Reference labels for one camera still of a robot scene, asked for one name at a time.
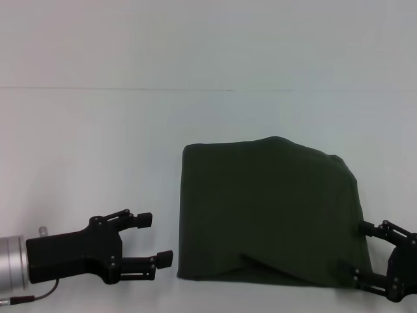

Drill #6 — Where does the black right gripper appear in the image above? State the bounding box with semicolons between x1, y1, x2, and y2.
339;219;417;303

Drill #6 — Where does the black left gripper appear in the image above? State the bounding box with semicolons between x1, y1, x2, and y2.
25;209;175;286

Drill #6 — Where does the dark green shirt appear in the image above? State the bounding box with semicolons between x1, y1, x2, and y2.
175;136;374;290

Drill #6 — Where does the red black cable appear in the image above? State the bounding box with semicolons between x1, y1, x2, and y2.
9;279;60;305

